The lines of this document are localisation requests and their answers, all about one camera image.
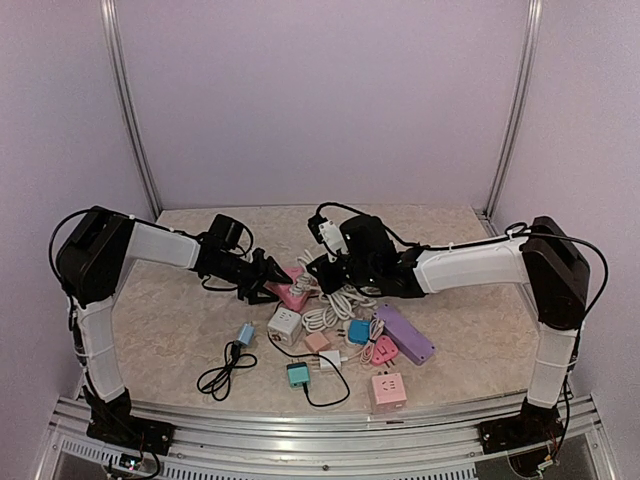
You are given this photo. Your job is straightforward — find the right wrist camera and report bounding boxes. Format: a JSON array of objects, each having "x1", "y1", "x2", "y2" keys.
[{"x1": 307, "y1": 213, "x2": 348, "y2": 262}]

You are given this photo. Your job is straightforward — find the purple power strip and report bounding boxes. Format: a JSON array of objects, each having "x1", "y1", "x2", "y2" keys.
[{"x1": 373, "y1": 304, "x2": 436, "y2": 366}]

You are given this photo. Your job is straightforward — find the left aluminium frame post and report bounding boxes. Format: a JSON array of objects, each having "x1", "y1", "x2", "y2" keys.
[{"x1": 100, "y1": 0, "x2": 163, "y2": 219}]

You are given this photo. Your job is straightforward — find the thin white usb cable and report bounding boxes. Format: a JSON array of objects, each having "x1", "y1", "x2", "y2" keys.
[{"x1": 344, "y1": 317, "x2": 389, "y2": 369}]

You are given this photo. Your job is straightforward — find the light blue charger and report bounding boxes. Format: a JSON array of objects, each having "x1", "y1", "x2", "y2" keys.
[{"x1": 234, "y1": 323, "x2": 255, "y2": 347}]

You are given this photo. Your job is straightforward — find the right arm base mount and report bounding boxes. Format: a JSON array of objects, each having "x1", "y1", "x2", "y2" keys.
[{"x1": 478, "y1": 399, "x2": 564, "y2": 454}]

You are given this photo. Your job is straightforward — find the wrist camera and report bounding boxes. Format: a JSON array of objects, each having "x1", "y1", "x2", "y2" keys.
[
  {"x1": 207, "y1": 214, "x2": 244, "y2": 251},
  {"x1": 307, "y1": 213, "x2": 348, "y2": 262}
]

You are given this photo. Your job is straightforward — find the white power cord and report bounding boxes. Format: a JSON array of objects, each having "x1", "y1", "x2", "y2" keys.
[{"x1": 288, "y1": 257, "x2": 384, "y2": 336}]

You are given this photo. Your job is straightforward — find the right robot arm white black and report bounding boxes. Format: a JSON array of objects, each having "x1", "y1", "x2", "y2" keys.
[{"x1": 307, "y1": 209, "x2": 601, "y2": 444}]

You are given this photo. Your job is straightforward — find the black usb cable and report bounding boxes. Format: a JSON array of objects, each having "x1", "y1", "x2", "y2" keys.
[
  {"x1": 269, "y1": 334, "x2": 351, "y2": 407},
  {"x1": 196, "y1": 339, "x2": 259, "y2": 401}
]

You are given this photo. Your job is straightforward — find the pink socket adapter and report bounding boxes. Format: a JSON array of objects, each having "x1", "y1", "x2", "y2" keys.
[{"x1": 370, "y1": 334, "x2": 399, "y2": 367}]

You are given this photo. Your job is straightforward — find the right aluminium frame post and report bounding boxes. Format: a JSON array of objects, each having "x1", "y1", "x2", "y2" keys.
[{"x1": 483, "y1": 0, "x2": 544, "y2": 221}]

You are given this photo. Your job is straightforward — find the white cube socket adapter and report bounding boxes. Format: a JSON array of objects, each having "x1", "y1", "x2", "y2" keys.
[{"x1": 267, "y1": 306, "x2": 302, "y2": 347}]

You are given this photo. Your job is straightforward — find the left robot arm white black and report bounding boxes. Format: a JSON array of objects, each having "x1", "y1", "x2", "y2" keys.
[{"x1": 48, "y1": 206, "x2": 293, "y2": 445}]

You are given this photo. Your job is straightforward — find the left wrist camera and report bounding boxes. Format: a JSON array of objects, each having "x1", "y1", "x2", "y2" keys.
[{"x1": 207, "y1": 214, "x2": 244, "y2": 251}]

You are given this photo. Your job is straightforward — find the pink charger plug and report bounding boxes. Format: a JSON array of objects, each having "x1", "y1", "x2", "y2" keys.
[{"x1": 304, "y1": 331, "x2": 331, "y2": 353}]

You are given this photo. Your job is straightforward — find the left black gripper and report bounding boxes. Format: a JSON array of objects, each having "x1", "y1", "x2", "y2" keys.
[{"x1": 212, "y1": 251, "x2": 294, "y2": 305}]

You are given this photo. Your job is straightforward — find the white usb charger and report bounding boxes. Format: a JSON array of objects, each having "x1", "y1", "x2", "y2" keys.
[{"x1": 316, "y1": 350, "x2": 348, "y2": 372}]

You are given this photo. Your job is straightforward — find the teal usb charger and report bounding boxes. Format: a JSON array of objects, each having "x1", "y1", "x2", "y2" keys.
[{"x1": 286, "y1": 362, "x2": 311, "y2": 389}]

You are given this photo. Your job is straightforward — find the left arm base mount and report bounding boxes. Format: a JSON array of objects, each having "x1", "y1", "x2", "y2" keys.
[{"x1": 83, "y1": 386, "x2": 176, "y2": 455}]

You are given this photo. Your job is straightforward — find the pink cube socket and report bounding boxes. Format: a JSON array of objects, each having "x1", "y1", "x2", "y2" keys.
[{"x1": 369, "y1": 373, "x2": 407, "y2": 414}]

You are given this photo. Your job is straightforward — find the blue plug adapter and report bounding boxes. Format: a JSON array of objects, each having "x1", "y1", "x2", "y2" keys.
[{"x1": 341, "y1": 319, "x2": 371, "y2": 346}]

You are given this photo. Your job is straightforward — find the pink triangular socket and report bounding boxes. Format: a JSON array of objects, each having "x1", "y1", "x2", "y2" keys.
[{"x1": 267, "y1": 266, "x2": 318, "y2": 313}]

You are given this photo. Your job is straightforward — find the aluminium frame post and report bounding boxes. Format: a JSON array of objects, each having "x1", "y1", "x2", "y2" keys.
[
  {"x1": 100, "y1": 0, "x2": 163, "y2": 219},
  {"x1": 483, "y1": 0, "x2": 544, "y2": 221}
]

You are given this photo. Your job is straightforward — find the front aluminium rail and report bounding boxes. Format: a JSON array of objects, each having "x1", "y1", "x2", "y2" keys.
[{"x1": 35, "y1": 395, "x2": 619, "y2": 479}]

